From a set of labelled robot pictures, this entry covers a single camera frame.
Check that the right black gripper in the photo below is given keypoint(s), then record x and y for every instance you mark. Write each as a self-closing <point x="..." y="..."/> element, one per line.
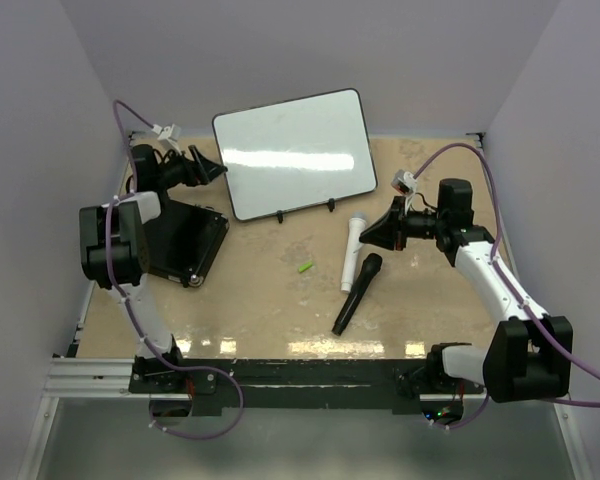
<point x="388" y="232"/>

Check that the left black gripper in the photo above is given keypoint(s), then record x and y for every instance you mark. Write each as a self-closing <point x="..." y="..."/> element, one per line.
<point x="200" y="169"/>

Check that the white rectangular whiteboard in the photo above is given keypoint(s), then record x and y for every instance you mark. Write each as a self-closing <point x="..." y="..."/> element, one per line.
<point x="295" y="154"/>

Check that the green marker cap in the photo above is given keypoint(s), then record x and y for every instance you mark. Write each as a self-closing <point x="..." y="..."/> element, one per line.
<point x="303" y="268"/>

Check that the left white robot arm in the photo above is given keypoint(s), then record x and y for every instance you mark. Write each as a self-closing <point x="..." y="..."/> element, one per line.
<point x="115" y="255"/>

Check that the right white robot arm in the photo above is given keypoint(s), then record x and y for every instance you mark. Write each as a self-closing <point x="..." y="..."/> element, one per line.
<point x="526" y="359"/>

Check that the white microphone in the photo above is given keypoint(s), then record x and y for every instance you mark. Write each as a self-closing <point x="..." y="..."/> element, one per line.
<point x="356" y="225"/>

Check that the black flat case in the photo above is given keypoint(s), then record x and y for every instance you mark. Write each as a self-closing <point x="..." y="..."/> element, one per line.
<point x="184" y="241"/>

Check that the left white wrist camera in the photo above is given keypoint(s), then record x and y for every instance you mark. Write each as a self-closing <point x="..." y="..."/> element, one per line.
<point x="168" y="136"/>

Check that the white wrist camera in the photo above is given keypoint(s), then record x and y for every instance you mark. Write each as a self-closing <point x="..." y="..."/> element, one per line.
<point x="168" y="136"/>
<point x="404" y="183"/>

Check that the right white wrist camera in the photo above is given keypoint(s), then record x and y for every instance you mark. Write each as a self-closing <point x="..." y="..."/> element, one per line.
<point x="404" y="183"/>

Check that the black wire easel stand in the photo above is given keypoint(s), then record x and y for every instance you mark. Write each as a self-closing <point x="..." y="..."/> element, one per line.
<point x="281" y="215"/>

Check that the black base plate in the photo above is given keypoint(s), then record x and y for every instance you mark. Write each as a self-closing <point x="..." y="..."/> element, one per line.
<point x="397" y="385"/>

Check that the aluminium frame rail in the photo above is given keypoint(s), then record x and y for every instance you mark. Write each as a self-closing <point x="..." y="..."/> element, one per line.
<point x="73" y="378"/>

